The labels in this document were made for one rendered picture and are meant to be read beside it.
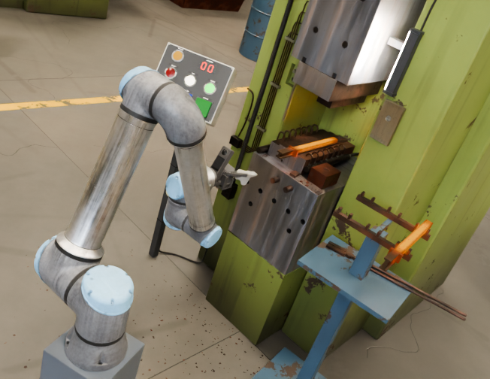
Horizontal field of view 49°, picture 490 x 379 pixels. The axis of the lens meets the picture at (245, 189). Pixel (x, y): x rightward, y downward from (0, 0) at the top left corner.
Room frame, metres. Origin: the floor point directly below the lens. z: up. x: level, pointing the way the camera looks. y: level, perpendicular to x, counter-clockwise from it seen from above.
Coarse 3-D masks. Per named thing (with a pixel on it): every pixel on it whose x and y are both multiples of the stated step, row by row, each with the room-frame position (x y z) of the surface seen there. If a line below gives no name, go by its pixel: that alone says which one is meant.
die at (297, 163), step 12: (324, 132) 2.56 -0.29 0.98; (276, 144) 2.24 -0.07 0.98; (288, 144) 2.25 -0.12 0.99; (300, 144) 2.27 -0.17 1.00; (336, 144) 2.43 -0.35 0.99; (348, 144) 2.48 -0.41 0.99; (276, 156) 2.23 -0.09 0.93; (300, 156) 2.16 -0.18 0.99; (324, 156) 2.27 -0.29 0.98; (300, 168) 2.15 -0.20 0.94
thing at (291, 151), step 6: (330, 138) 2.44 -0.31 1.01; (336, 138) 2.46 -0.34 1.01; (306, 144) 2.27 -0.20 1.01; (312, 144) 2.30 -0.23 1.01; (318, 144) 2.32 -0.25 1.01; (324, 144) 2.37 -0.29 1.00; (282, 150) 2.12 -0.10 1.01; (288, 150) 2.14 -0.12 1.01; (294, 150) 2.16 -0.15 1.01; (300, 150) 2.20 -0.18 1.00; (282, 156) 2.11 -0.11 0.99; (288, 156) 2.14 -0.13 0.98; (294, 156) 2.16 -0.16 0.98
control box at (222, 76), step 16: (176, 48) 2.44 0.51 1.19; (160, 64) 2.40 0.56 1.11; (176, 64) 2.40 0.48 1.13; (192, 64) 2.40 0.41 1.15; (208, 64) 2.40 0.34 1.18; (224, 64) 2.41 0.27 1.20; (176, 80) 2.36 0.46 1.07; (208, 80) 2.37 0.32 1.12; (224, 80) 2.37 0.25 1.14; (192, 96) 2.33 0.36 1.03; (208, 96) 2.33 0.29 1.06; (224, 96) 2.36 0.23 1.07
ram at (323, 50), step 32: (320, 0) 2.26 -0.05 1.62; (352, 0) 2.18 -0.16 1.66; (384, 0) 2.14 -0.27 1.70; (416, 0) 2.36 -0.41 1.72; (320, 32) 2.23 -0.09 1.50; (352, 32) 2.15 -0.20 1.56; (384, 32) 2.22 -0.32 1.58; (320, 64) 2.20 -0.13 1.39; (352, 64) 2.12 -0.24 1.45; (384, 64) 2.32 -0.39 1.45
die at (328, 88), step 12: (300, 60) 2.26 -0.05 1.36; (300, 72) 2.24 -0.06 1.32; (312, 72) 2.21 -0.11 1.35; (300, 84) 2.23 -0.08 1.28; (312, 84) 2.20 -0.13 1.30; (324, 84) 2.17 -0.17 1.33; (336, 84) 2.15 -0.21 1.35; (360, 84) 2.32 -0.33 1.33; (372, 84) 2.41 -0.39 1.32; (324, 96) 2.16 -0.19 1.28; (336, 96) 2.18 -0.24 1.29; (348, 96) 2.27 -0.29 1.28; (360, 96) 2.36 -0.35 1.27
